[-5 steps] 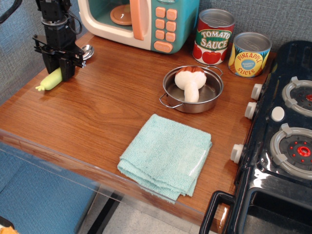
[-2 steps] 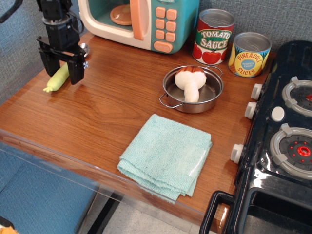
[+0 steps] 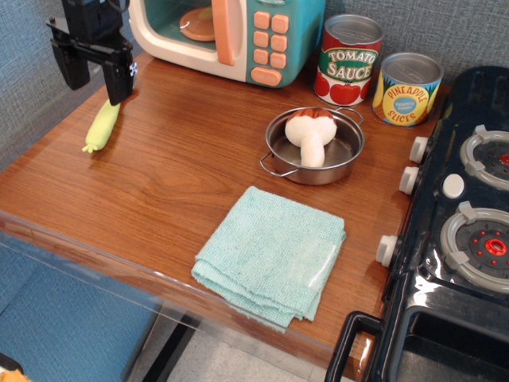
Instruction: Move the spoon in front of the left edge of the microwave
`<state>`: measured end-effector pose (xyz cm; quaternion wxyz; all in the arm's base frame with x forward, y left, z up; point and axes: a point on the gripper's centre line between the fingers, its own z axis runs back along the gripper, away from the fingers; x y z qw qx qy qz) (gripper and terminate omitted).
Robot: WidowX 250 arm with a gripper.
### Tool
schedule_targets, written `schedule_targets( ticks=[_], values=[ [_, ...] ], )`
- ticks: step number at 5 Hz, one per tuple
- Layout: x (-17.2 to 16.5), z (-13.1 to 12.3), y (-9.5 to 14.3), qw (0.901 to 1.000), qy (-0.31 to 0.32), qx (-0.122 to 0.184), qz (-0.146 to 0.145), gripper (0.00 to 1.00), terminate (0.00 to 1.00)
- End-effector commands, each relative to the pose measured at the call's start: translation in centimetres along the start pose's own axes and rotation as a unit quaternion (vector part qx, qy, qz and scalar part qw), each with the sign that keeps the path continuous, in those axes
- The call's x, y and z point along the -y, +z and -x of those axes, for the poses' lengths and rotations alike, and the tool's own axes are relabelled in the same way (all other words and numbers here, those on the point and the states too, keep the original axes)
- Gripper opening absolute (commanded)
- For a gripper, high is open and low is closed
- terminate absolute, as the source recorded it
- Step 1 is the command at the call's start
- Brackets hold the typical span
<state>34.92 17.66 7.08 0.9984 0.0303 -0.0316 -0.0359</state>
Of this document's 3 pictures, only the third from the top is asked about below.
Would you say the light blue folded cloth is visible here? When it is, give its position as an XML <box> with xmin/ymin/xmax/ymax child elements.
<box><xmin>192</xmin><ymin>186</ymin><xmax>346</xmax><ymax>331</ymax></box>

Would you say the spoon with yellow-green handle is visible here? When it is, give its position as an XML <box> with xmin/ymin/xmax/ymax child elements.
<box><xmin>82</xmin><ymin>100</ymin><xmax>121</xmax><ymax>154</ymax></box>

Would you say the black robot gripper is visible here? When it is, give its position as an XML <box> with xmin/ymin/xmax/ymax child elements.
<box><xmin>46</xmin><ymin>1</ymin><xmax>135</xmax><ymax>106</ymax></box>

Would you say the toy microwave teal and cream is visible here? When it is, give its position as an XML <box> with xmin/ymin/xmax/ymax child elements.
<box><xmin>129</xmin><ymin>0</ymin><xmax>325</xmax><ymax>88</ymax></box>

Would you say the black toy stove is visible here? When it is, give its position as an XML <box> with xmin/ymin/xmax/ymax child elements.
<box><xmin>326</xmin><ymin>66</ymin><xmax>508</xmax><ymax>381</ymax></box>

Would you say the orange microwave turntable plate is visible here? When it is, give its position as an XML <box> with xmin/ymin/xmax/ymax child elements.
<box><xmin>180</xmin><ymin>6</ymin><xmax>215</xmax><ymax>42</ymax></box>

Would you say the orange plush object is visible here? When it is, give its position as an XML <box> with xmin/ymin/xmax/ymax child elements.
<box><xmin>1</xmin><ymin>353</ymin><xmax>31</xmax><ymax>382</ymax></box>

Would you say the white plush mushroom toy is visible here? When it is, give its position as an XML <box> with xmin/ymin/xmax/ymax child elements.
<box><xmin>285</xmin><ymin>107</ymin><xmax>337</xmax><ymax>168</ymax></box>

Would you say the small steel pot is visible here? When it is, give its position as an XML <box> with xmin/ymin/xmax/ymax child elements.
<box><xmin>259</xmin><ymin>107</ymin><xmax>365</xmax><ymax>185</ymax></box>

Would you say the pineapple slices can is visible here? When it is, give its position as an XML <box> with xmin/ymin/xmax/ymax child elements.
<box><xmin>372</xmin><ymin>52</ymin><xmax>444</xmax><ymax>127</ymax></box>

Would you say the tomato sauce can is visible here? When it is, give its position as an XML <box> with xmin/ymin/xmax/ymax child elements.
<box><xmin>314</xmin><ymin>14</ymin><xmax>384</xmax><ymax>106</ymax></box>

